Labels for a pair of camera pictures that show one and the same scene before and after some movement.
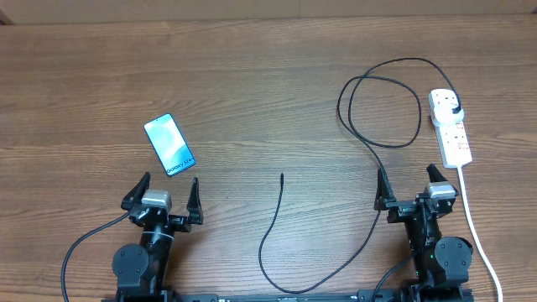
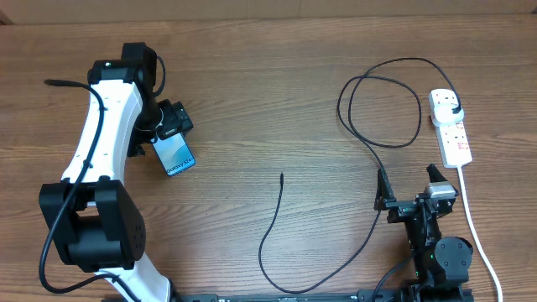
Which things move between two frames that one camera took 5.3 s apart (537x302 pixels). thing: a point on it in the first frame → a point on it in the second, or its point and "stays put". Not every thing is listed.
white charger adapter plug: (443, 115) stays put
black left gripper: (183, 223) → (175, 115)
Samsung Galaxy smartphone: (169, 144) stays put
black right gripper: (400, 208) stays put
